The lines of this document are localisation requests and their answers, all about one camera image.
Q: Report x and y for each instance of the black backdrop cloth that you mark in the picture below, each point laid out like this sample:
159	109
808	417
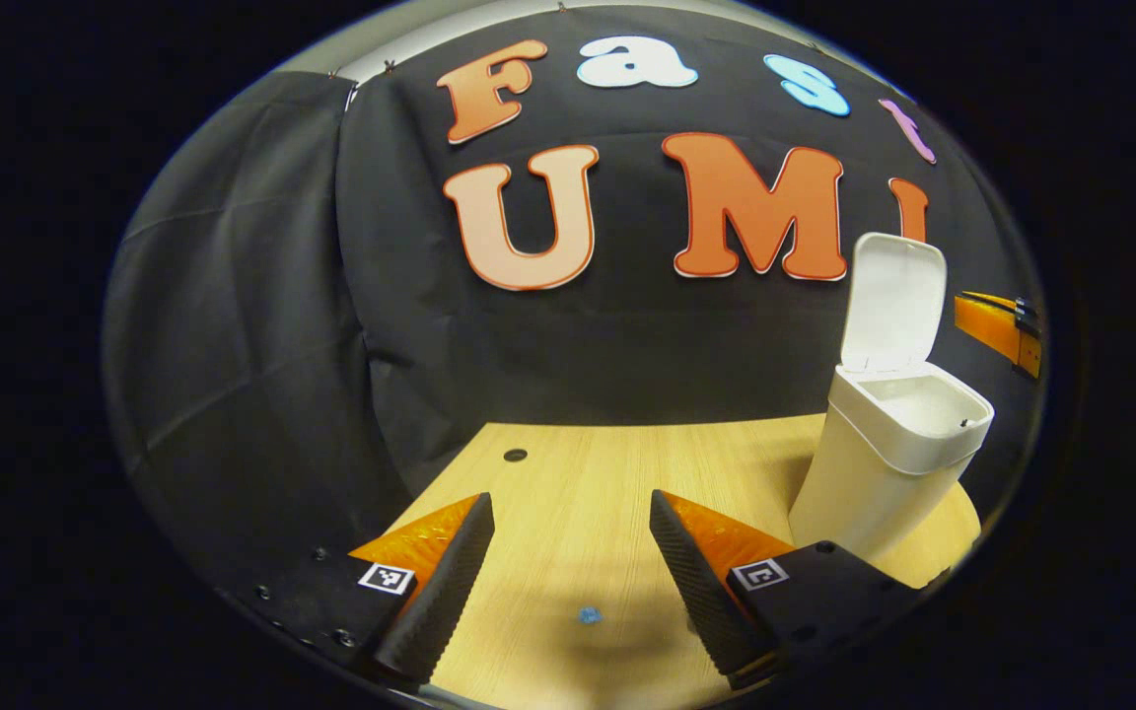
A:
627	355

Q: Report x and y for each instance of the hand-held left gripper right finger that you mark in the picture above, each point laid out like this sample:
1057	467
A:
701	592

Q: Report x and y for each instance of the white desktop garbage bin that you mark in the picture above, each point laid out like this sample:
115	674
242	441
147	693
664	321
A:
854	483

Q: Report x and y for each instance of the blue paper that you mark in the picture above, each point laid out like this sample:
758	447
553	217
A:
590	615

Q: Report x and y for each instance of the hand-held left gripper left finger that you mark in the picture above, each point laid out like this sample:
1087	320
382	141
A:
440	592

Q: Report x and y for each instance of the row of small backdrop clamps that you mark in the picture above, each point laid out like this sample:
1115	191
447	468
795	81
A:
390	67

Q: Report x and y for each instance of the wooden desktop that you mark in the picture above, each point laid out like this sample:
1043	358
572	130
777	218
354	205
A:
578	493

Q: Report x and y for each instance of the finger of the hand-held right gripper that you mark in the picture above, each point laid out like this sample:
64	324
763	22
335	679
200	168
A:
1025	310
992	330

